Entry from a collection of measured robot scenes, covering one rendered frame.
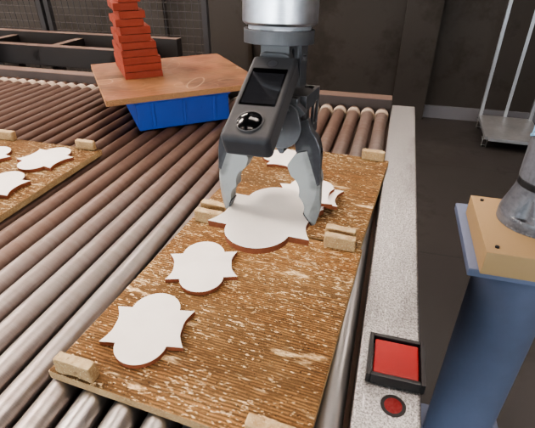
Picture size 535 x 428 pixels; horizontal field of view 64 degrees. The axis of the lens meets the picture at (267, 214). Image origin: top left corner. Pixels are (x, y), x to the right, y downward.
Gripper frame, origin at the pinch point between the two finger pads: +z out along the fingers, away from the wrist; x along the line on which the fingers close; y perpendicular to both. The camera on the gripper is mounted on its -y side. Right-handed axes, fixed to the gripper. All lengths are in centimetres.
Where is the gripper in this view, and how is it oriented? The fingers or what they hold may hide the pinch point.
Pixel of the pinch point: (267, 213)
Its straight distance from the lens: 50.6
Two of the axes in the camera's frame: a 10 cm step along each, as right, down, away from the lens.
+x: -9.4, -1.8, 2.8
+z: -0.2, 8.8, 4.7
